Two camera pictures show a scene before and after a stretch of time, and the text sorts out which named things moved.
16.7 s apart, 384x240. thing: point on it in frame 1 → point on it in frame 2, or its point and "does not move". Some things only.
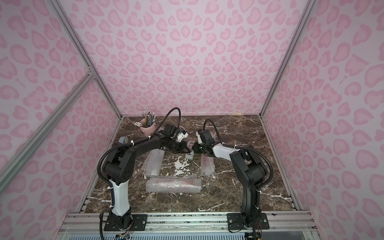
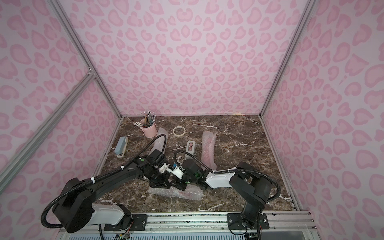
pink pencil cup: [147, 130] does not move
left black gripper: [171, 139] → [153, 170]
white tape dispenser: [190, 145] does not move
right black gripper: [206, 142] → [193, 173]
